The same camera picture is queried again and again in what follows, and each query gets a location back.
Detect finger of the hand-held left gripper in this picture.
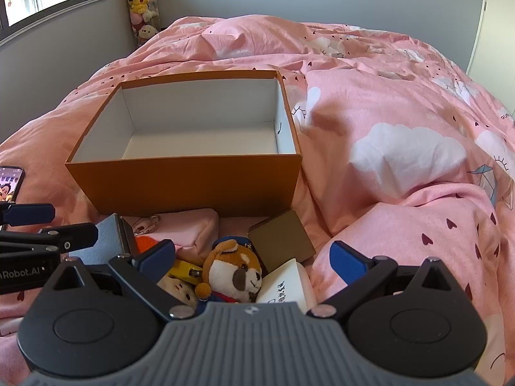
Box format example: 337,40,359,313
0,222,99,256
0,203,56,226

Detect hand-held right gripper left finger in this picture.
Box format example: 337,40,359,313
48,240,194,319

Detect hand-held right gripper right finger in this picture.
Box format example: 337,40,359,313
308,241,453,318

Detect orange crocheted fruit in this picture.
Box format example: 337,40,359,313
135,235,162,252

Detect yellow cheese-shaped toy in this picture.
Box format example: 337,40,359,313
169,259,204,286

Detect white plush toy black ears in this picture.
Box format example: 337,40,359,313
156,275,200,310

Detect pink zip pouch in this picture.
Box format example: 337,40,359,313
121,208,220,262

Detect small brown cardboard box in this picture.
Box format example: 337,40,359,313
247,209,316,274

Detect orange cardboard box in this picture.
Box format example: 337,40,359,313
64,69,302,218

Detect brown dog plush toy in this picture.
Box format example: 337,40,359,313
195,236,264,304

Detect light blue small box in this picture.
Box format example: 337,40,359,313
68,214,139,266

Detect smartphone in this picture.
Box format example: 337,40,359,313
0,165,25,204

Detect pink printed blanket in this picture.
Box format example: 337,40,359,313
0,16,515,386

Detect column of plush toys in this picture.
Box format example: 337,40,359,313
124,0,162,47

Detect white wardrobe door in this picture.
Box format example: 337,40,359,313
467,0,515,89

